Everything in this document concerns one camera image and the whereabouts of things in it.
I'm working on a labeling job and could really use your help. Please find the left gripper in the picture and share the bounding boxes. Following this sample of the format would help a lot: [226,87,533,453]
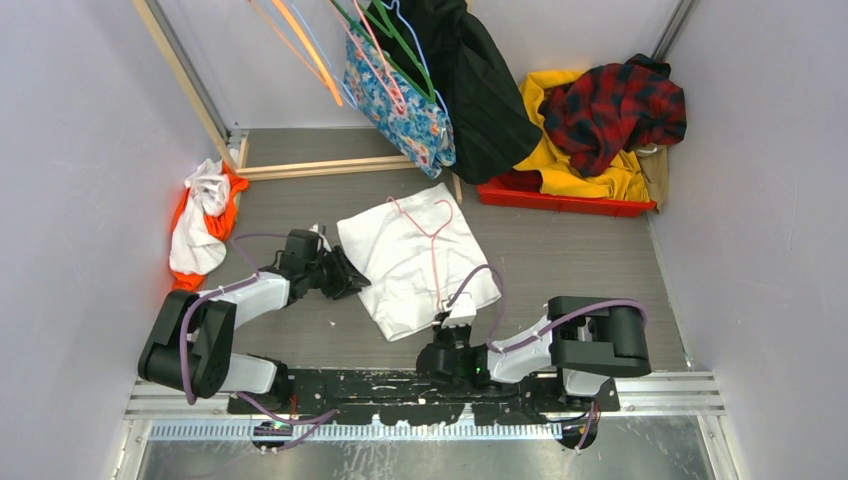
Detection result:
[304,246,369,300]

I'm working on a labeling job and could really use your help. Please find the orange hanger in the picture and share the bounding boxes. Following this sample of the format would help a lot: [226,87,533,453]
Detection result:
[247,0,350,106]

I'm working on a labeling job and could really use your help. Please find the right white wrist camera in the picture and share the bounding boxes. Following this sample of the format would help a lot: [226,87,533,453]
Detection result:
[431,292,477,329]

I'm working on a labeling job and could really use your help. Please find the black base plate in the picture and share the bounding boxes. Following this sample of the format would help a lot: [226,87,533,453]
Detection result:
[227,369,620,426]

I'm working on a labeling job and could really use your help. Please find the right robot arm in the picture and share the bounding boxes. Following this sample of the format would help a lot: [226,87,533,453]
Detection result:
[415,296,652,411]

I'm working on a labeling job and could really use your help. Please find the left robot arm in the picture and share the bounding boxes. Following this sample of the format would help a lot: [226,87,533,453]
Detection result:
[137,226,371,413]

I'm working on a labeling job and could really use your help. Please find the red plastic bin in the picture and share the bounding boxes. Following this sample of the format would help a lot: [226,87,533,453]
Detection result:
[476,171,656,218]

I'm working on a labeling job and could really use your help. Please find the yellow garment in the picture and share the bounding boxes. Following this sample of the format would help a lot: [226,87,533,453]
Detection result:
[505,70,651,203]

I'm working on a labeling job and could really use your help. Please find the tan garment in bin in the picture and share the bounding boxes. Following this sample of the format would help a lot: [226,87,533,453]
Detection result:
[635,144,669,214]

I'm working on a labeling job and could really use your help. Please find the pink hanger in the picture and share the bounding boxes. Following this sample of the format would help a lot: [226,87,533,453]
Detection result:
[348,1,408,114]
[386,196,454,312]

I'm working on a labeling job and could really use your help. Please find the black pleated skirt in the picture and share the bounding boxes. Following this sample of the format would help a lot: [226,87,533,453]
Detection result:
[401,0,542,185]

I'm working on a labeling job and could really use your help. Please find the aluminium frame post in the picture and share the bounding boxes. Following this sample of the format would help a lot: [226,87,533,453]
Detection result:
[145,0,230,143]

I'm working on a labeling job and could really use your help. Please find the green hanger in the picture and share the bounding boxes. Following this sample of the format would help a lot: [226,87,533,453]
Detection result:
[330,1,441,103]

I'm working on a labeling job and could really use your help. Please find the blue patterned garment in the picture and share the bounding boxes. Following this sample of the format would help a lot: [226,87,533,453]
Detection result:
[343,30,457,179]

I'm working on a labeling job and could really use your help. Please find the red plaid shirt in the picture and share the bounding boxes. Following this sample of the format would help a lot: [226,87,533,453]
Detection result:
[537,54,687,177]

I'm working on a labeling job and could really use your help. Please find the blue hanger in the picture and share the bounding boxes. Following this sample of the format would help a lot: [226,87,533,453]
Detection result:
[370,0,458,154]
[273,1,356,108]

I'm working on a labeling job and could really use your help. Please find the wooden clothes rack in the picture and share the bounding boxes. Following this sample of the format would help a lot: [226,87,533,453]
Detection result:
[129,0,481,207]

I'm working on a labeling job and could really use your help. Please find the white garment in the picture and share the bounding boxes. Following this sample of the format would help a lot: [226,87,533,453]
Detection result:
[337,184,501,342]

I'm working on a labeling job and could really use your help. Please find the white and orange clothes pile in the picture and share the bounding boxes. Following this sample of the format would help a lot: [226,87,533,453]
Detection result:
[168,158,249,291]

